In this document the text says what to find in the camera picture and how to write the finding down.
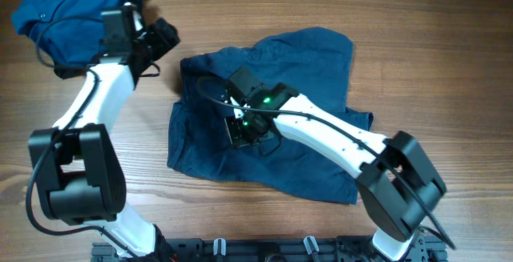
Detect dark navy blue shorts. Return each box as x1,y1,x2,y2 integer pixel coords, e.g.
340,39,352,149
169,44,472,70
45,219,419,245
167,27,374,204

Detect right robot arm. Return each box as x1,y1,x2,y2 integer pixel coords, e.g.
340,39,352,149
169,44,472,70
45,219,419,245
224,82,446,261

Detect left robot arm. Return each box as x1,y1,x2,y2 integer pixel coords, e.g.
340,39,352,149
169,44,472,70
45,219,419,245
25,16,180,261

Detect folded blue button shirt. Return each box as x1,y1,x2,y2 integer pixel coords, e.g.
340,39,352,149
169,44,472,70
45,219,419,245
10,0,131,70

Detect right black camera cable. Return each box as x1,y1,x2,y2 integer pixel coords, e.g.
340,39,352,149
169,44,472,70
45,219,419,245
196,75,458,251

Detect black camera cable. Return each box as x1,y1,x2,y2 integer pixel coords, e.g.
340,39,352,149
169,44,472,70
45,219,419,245
24,15,137,259
196,75,458,251

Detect left black camera cable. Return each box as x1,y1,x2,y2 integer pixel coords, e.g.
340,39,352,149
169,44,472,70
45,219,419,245
24,15,137,259

